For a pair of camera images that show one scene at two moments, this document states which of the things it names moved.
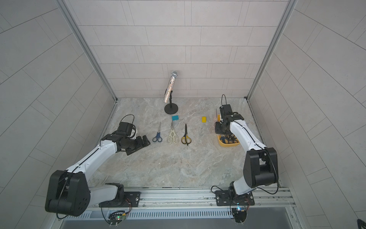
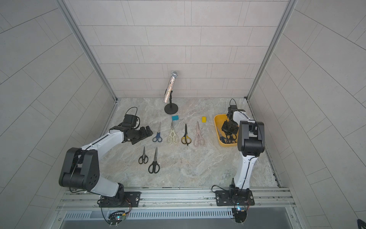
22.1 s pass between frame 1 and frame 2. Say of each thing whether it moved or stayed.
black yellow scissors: stayed
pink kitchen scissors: moved
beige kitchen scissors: stayed
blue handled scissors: stayed
